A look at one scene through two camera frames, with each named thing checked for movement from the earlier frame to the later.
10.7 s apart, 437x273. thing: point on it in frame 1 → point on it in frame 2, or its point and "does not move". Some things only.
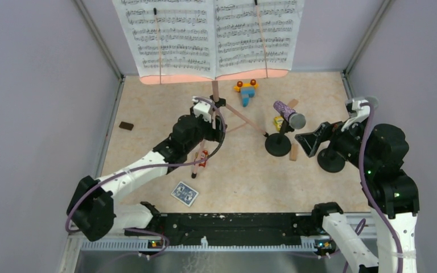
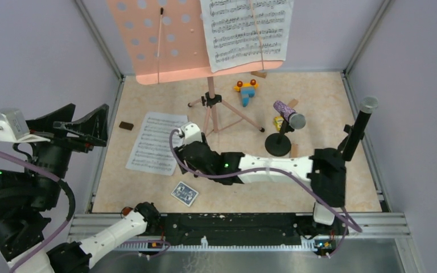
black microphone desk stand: x=279 y=144 does not move
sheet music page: x=173 y=38 → x=152 y=152
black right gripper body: x=346 y=143 → x=179 y=150
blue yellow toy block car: x=247 y=90 does not move
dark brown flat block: x=126 y=125 does not move
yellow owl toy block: x=277 y=122 does not move
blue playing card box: x=184 y=193 does not move
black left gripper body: x=205 y=131 → x=53 y=156
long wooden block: x=293 y=153 does not move
